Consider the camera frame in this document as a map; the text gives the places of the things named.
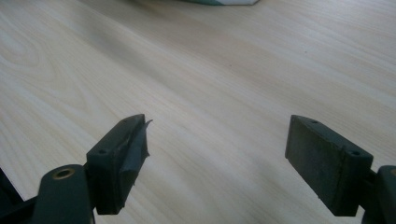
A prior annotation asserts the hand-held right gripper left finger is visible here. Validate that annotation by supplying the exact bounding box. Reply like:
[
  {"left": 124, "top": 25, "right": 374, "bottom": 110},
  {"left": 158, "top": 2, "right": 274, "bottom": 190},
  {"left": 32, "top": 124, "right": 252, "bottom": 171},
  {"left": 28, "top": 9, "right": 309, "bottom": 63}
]
[{"left": 85, "top": 113, "right": 153, "bottom": 216}]

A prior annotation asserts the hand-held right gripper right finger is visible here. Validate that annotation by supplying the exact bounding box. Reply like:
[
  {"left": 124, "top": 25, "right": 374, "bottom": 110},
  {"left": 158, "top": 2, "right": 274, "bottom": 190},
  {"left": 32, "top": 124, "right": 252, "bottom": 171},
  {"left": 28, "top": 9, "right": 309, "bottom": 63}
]
[{"left": 284, "top": 114, "right": 375, "bottom": 217}]

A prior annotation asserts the green and white packet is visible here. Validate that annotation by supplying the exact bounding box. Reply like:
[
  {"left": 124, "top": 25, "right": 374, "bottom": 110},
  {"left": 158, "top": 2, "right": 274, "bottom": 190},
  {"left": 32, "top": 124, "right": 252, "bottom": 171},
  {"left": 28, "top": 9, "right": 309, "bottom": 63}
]
[{"left": 178, "top": 0, "right": 261, "bottom": 7}]

